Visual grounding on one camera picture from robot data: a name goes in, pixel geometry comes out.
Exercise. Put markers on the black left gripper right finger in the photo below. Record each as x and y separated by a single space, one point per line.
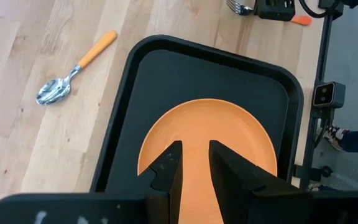
244 193

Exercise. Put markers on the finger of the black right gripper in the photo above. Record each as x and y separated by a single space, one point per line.
286 14
263 13

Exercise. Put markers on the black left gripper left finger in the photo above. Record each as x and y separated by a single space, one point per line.
166 186

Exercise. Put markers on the orange round plate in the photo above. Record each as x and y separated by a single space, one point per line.
197 124

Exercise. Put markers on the black plastic tray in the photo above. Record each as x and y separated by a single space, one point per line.
197 74

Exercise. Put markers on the person's shoe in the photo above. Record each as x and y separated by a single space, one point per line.
334 135

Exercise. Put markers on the grey table-level camera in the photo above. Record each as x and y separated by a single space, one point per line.
329 95

